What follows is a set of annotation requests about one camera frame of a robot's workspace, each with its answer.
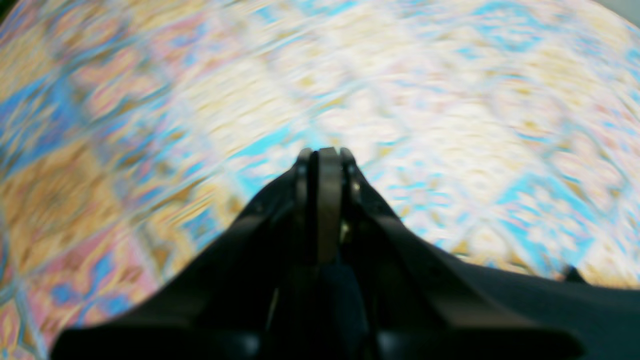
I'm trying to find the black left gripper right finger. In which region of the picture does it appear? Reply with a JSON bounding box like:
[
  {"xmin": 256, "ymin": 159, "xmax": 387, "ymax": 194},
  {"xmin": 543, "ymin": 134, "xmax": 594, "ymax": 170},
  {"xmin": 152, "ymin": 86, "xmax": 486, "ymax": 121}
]
[{"xmin": 318, "ymin": 147, "xmax": 585, "ymax": 360}]

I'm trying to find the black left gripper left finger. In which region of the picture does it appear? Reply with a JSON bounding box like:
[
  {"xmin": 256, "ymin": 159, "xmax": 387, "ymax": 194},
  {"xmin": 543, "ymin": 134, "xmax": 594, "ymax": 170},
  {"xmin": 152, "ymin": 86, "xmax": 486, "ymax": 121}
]
[{"xmin": 50, "ymin": 148, "xmax": 319, "ymax": 360}]

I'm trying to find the patterned tablecloth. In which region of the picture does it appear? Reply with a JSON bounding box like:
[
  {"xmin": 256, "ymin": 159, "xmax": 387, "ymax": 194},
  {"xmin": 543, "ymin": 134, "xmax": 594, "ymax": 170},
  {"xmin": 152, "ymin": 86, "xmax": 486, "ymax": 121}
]
[{"xmin": 0, "ymin": 0, "xmax": 640, "ymax": 360}]

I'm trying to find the black t-shirt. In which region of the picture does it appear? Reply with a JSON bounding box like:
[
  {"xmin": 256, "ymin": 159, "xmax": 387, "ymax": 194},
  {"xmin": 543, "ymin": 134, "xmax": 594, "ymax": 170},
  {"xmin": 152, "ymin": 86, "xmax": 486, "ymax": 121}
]
[{"xmin": 445, "ymin": 255, "xmax": 640, "ymax": 360}]

